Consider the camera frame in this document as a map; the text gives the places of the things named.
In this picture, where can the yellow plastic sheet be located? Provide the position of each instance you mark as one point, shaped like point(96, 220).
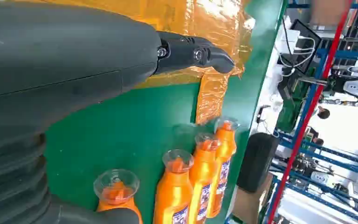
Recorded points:
point(197, 18)

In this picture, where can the black phone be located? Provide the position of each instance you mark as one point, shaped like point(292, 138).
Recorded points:
point(260, 113)

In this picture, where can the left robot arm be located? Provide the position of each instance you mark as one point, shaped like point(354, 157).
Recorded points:
point(12, 179)

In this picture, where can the red metal pole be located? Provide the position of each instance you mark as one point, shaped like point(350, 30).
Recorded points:
point(309, 112)

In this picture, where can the black zip case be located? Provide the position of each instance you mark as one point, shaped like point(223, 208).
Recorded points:
point(256, 160)

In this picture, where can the cardboard box on shelf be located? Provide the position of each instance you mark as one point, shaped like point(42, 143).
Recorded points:
point(327, 12)

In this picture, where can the blue shelving rack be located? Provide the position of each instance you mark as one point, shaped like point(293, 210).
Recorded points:
point(345, 55)

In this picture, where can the open cardboard box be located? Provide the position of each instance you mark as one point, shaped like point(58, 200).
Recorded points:
point(248, 204)

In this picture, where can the person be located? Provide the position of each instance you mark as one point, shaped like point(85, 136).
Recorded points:
point(323, 113)
point(318, 142)

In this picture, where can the black tablet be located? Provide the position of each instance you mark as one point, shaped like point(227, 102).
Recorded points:
point(305, 40)

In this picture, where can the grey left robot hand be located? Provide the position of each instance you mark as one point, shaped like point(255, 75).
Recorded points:
point(58, 52)

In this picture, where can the orange drink bottle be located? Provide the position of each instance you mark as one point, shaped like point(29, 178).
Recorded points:
point(202, 176)
point(225, 145)
point(117, 191)
point(172, 198)

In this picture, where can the green table mat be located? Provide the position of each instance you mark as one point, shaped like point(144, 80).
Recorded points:
point(120, 133)

